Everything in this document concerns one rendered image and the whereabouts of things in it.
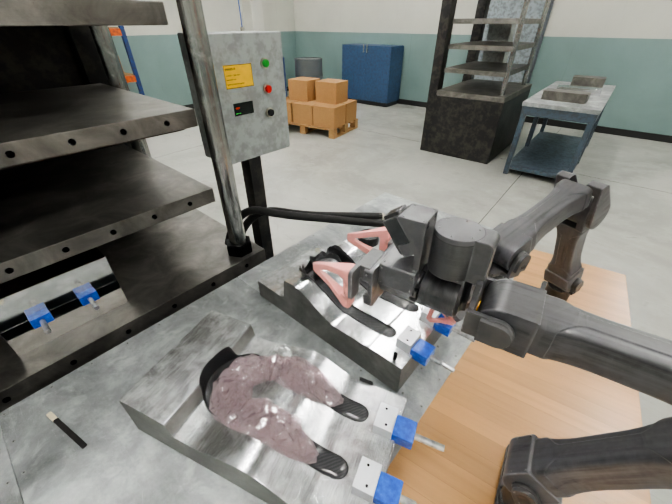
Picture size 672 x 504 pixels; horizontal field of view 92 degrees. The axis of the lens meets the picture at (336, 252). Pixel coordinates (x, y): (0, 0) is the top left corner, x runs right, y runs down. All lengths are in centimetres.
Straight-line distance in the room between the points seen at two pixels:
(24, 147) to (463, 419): 112
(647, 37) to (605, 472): 669
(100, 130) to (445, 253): 88
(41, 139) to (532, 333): 101
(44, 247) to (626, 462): 118
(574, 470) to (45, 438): 95
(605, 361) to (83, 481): 86
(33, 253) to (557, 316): 108
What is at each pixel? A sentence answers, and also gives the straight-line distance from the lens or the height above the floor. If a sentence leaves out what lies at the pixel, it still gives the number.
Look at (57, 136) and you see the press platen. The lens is 102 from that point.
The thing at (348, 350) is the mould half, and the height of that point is 83.
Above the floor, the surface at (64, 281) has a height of 94.
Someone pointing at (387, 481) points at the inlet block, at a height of 87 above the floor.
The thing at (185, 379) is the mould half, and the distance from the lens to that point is 77.
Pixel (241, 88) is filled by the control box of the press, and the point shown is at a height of 131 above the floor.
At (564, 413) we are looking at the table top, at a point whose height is 80.
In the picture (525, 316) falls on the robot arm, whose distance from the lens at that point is 42.
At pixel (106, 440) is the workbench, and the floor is 80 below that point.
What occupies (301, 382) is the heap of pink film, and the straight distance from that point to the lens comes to 71.
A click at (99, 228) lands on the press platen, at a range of 110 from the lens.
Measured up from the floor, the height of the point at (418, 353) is 90.
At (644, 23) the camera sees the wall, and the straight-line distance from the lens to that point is 704.
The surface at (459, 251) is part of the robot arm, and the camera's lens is 39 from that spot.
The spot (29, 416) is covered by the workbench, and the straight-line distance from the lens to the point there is 103.
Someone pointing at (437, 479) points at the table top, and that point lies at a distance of 77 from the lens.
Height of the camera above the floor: 150
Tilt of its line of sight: 35 degrees down
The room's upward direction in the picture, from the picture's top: straight up
